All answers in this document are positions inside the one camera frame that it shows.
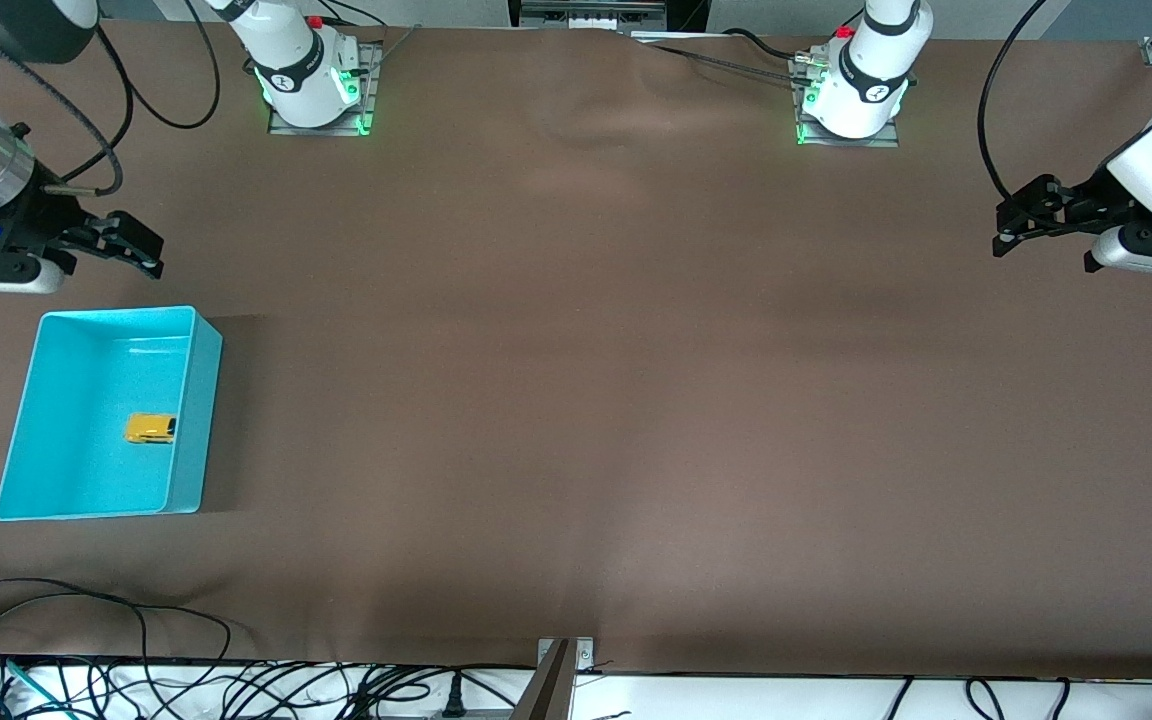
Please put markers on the brown table cloth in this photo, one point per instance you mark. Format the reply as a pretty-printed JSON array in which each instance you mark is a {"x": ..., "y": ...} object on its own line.
[{"x": 576, "y": 400}]

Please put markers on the yellow toy beetle car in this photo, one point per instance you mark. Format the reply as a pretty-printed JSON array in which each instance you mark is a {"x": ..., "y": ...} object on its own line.
[{"x": 149, "y": 429}]

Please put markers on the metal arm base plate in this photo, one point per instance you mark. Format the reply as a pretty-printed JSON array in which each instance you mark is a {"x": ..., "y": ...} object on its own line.
[
  {"x": 851, "y": 142},
  {"x": 372, "y": 90}
]

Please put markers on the turquoise plastic bin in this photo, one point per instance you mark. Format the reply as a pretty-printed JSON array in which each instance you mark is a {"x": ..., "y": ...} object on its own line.
[{"x": 86, "y": 390}]

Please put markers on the metal clamp plate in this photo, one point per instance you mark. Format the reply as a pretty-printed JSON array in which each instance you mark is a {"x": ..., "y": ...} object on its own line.
[{"x": 584, "y": 655}]

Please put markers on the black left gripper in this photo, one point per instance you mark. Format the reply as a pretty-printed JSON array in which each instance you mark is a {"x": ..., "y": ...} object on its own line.
[{"x": 1089, "y": 199}]

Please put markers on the grey power strip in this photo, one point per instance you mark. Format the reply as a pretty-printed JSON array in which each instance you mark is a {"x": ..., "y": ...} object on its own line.
[{"x": 486, "y": 715}]

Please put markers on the black power plug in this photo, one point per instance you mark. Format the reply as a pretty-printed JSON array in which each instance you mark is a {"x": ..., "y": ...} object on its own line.
[{"x": 454, "y": 695}]

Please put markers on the dark equipment rack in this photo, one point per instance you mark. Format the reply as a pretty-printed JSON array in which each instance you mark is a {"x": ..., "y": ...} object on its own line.
[{"x": 586, "y": 14}]

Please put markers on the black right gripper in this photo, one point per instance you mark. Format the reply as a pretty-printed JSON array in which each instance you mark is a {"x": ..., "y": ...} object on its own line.
[{"x": 34, "y": 222}]

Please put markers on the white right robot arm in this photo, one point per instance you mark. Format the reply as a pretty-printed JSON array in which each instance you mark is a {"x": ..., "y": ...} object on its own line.
[{"x": 296, "y": 70}]

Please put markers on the grey metal post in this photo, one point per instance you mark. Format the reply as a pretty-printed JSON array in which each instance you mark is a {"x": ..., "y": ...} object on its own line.
[{"x": 548, "y": 690}]

